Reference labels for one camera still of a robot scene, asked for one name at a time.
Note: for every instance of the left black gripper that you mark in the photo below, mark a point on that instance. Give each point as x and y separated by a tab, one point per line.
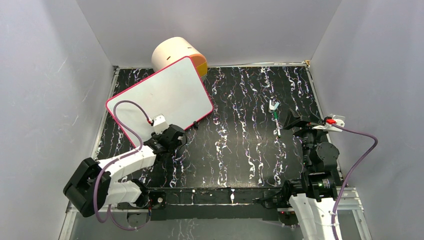
157	136

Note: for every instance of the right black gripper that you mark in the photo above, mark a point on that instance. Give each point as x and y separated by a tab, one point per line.
293	120

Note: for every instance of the white green whiteboard marker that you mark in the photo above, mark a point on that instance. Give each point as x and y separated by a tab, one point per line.
276	119

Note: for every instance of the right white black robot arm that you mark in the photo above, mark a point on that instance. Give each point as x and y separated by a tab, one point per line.
313	195

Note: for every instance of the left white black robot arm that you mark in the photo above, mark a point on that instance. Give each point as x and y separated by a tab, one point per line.
96	184

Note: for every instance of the cream cylindrical drawer box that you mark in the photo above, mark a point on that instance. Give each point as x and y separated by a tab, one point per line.
175	48

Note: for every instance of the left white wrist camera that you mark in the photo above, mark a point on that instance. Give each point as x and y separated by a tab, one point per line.
159	124

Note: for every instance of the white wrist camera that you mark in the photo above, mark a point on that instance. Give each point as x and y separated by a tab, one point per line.
159	124
332	123

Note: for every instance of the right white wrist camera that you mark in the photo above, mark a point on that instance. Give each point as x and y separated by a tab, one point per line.
332	123

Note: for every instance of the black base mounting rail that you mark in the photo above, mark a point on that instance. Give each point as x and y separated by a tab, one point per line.
212	203

